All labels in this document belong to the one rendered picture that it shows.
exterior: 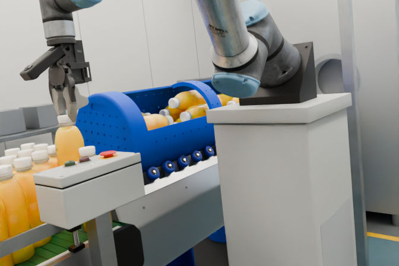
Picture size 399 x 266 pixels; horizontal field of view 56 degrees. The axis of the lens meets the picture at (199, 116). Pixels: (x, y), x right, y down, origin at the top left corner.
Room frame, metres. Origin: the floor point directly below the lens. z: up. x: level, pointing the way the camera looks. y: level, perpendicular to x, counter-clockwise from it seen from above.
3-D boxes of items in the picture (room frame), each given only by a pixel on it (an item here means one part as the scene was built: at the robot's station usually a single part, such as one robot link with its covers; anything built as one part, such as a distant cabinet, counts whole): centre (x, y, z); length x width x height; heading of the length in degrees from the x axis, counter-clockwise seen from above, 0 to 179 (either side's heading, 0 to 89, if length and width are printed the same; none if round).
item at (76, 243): (0.81, 0.31, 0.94); 0.03 x 0.02 x 0.08; 141
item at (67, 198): (0.78, 0.24, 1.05); 0.20 x 0.10 x 0.10; 141
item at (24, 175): (0.87, 0.42, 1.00); 0.07 x 0.07 x 0.19
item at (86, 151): (0.92, 0.29, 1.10); 0.04 x 0.04 x 0.02
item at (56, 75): (0.99, 0.33, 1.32); 0.09 x 0.08 x 0.12; 141
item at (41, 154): (0.94, 0.41, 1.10); 0.04 x 0.04 x 0.02
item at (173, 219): (1.94, -0.32, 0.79); 2.17 x 0.29 x 0.34; 141
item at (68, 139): (0.97, 0.34, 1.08); 0.07 x 0.07 x 0.19
